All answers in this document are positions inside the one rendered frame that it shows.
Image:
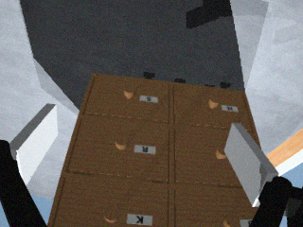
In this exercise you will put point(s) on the brown wooden drawer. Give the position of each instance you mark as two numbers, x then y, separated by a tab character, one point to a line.
195	161
113	97
198	107
199	208
84	202
102	149

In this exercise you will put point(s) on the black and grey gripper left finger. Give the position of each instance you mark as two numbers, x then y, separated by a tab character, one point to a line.
21	157

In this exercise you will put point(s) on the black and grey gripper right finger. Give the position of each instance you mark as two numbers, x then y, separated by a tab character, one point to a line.
275	195

